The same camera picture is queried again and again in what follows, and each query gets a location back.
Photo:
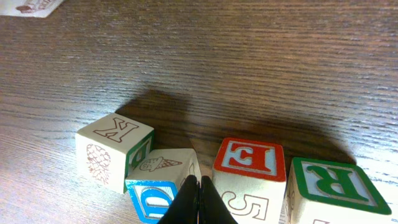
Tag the plain wooden block middle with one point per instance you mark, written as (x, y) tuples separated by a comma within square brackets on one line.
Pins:
[(29, 8)]

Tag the red E wooden block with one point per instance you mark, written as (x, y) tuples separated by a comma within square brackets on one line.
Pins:
[(332, 192)]

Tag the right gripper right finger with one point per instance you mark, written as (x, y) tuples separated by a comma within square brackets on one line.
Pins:
[(212, 209)]

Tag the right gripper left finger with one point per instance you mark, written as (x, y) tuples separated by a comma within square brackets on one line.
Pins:
[(184, 208)]

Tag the wooden block red drawing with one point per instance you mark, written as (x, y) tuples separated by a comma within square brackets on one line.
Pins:
[(108, 149)]

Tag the wooden block red picture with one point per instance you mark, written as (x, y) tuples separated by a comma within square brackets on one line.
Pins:
[(250, 177)]

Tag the blue D wooden block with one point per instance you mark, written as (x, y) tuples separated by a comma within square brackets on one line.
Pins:
[(155, 182)]

